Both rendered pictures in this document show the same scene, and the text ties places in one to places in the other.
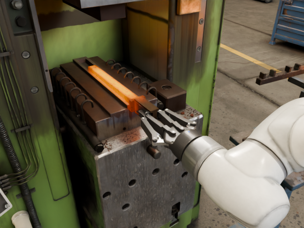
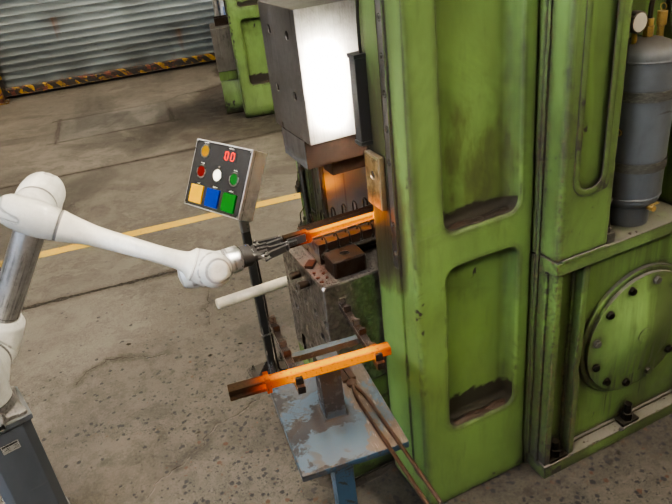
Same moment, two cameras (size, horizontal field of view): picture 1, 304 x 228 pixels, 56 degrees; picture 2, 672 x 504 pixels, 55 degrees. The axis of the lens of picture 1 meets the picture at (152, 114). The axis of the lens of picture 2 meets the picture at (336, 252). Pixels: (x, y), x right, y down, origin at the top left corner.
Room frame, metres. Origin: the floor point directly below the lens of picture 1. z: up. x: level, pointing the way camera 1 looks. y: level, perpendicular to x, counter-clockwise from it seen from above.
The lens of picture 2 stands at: (1.19, -1.92, 2.04)
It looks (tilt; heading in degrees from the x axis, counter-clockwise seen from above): 29 degrees down; 102
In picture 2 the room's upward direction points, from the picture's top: 7 degrees counter-clockwise
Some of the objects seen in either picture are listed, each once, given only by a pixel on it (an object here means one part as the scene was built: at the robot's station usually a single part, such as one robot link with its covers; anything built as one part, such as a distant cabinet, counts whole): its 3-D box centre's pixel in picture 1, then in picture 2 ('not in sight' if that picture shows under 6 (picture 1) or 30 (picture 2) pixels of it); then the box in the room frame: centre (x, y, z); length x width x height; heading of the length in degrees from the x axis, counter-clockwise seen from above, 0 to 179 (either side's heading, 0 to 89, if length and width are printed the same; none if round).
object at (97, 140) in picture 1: (72, 115); not in sight; (0.74, 0.25, 0.93); 0.40 x 0.03 x 0.03; 34
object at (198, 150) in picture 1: (203, 158); (232, 259); (0.46, -0.11, 1.00); 0.09 x 0.06 x 0.09; 124
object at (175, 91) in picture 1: (166, 96); (345, 261); (0.84, -0.05, 0.95); 0.12 x 0.08 x 0.06; 34
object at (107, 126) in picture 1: (97, 89); (360, 226); (0.86, 0.18, 0.96); 0.42 x 0.20 x 0.09; 34
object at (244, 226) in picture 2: not in sight; (255, 281); (0.31, 0.48, 0.54); 0.04 x 0.04 x 1.08; 34
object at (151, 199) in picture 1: (116, 144); (375, 293); (0.90, 0.14, 0.69); 0.56 x 0.38 x 0.45; 34
